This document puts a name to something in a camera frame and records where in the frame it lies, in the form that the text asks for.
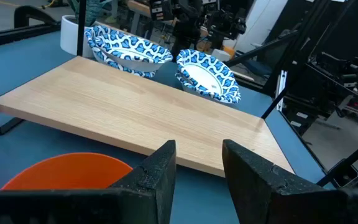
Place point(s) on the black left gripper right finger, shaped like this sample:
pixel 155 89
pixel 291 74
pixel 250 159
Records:
pixel 259 193

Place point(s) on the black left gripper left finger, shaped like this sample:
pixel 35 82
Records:
pixel 141 193

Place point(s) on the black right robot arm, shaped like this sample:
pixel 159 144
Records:
pixel 185 28

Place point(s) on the wooden shelf board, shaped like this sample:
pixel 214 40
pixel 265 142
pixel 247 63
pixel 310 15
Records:
pixel 135 109

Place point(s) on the orange plastic bowl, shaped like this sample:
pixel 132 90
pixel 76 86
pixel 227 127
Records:
pixel 67 171

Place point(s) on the white plastic bowl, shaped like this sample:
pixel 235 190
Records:
pixel 207 76

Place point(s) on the black background equipment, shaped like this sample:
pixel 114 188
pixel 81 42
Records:
pixel 328 84

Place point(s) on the blue patterned paper bowl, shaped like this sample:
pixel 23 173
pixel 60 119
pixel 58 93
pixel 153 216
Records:
pixel 129 46

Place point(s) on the patterned cloth pile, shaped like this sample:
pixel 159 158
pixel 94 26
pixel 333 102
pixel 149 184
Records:
pixel 101 30

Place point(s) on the white plant pot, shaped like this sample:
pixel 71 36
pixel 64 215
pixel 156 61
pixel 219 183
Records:
pixel 68 34

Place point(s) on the green snake plant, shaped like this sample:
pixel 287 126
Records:
pixel 92 11

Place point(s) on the black corner bracket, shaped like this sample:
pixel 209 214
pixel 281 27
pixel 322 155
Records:
pixel 346 174

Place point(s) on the black rig frame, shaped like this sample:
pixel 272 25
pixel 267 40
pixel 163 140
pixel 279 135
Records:
pixel 20 34

